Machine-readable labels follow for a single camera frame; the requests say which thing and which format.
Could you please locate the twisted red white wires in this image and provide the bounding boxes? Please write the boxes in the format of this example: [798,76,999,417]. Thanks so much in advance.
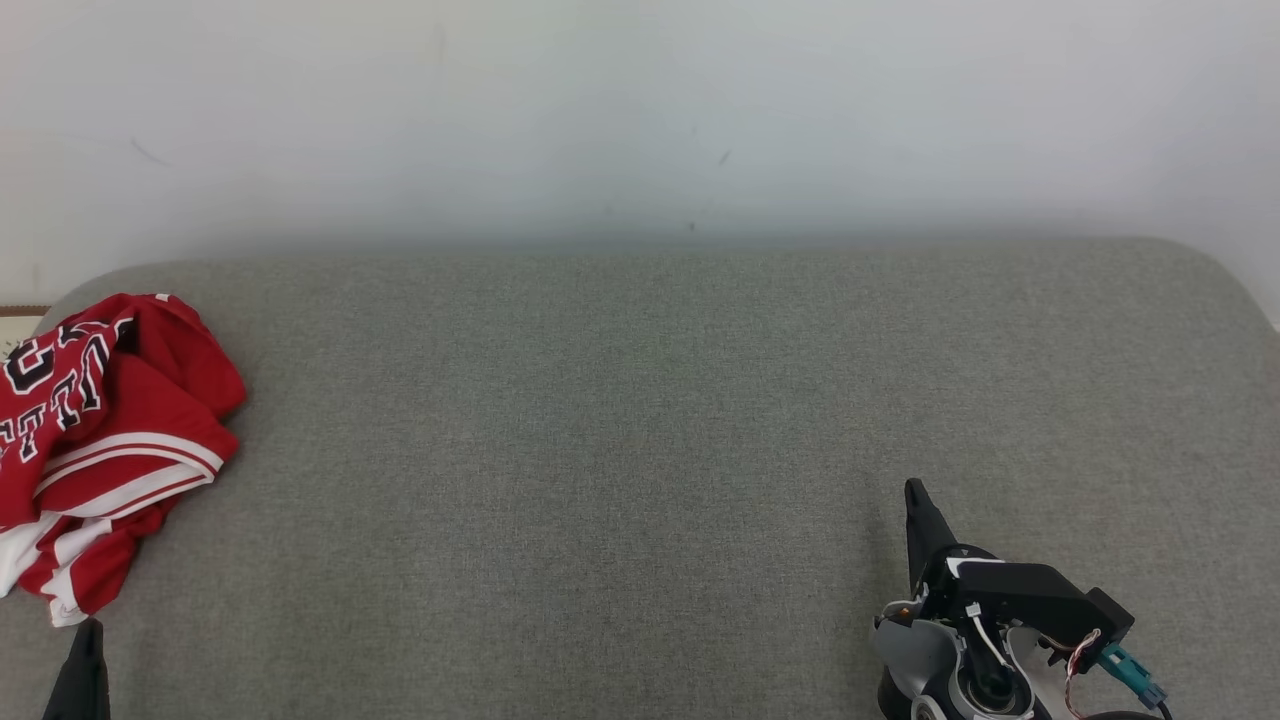
[1062,628,1103,720]

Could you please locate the thin white wire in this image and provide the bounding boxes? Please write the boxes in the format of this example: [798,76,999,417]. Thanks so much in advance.
[964,602,1013,669]

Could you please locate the beige perforated laundry basket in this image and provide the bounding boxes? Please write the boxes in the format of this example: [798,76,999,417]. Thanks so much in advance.
[0,305,51,359]

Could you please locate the red jersey with black lettering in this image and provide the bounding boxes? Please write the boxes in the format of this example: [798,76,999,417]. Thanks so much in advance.
[0,293,247,523]

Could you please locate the teal camera connector plug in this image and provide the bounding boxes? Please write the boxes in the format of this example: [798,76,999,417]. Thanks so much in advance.
[1098,644,1170,710]

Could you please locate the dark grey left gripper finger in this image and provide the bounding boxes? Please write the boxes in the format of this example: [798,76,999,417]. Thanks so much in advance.
[42,618,111,720]

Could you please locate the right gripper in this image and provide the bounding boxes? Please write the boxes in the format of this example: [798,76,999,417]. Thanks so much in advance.
[873,478,1073,720]

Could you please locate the grey fabric sofa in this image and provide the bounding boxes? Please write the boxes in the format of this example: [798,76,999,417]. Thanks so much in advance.
[0,236,1280,720]

